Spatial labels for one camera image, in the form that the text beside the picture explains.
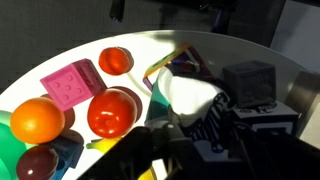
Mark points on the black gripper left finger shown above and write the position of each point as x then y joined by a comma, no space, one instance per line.
140,156

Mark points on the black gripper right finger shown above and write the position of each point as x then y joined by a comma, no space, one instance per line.
276,160

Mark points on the yellow toy banana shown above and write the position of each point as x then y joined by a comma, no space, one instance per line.
103,145

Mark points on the large red toy tomato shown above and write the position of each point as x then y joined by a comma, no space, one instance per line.
111,113

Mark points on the blue toy cube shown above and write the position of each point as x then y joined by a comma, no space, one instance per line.
68,151

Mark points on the dark grey plush dice cube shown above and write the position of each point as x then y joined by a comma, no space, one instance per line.
250,83

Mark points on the small red toy ball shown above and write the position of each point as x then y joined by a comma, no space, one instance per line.
115,61

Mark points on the pink plush dice cube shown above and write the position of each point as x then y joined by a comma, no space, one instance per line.
68,88

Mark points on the dark maroon toy plum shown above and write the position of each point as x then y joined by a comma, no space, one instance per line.
36,163

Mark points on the orange toy fruit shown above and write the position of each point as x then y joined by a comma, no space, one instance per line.
37,120

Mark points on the green toy fruit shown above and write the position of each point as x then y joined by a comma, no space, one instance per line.
8,150

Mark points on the black white printed block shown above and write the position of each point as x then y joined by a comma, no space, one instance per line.
266,116

